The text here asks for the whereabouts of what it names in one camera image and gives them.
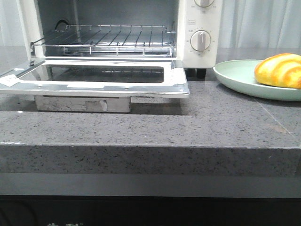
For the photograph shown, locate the light green plate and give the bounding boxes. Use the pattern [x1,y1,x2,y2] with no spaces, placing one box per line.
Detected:
[213,60,301,101]

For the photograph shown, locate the oven door handle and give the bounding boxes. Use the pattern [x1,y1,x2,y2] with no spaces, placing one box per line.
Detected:
[34,95,131,113]

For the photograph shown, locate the yellow croissant bread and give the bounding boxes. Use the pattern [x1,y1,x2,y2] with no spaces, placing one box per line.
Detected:
[254,53,301,89]

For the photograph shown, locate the glass oven door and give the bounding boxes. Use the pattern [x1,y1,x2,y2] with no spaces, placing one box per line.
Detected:
[0,57,190,98]

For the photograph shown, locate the metal wire oven rack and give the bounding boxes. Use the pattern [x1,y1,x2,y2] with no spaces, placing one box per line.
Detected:
[30,24,176,57]

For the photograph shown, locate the lower timer knob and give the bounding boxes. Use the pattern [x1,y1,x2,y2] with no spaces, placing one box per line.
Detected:
[190,30,211,52]

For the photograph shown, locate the white Toshiba toaster oven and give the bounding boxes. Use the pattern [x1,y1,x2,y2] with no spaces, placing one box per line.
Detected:
[17,0,222,78]

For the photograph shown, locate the upper temperature knob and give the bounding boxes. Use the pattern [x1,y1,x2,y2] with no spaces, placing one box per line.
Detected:
[194,0,214,8]

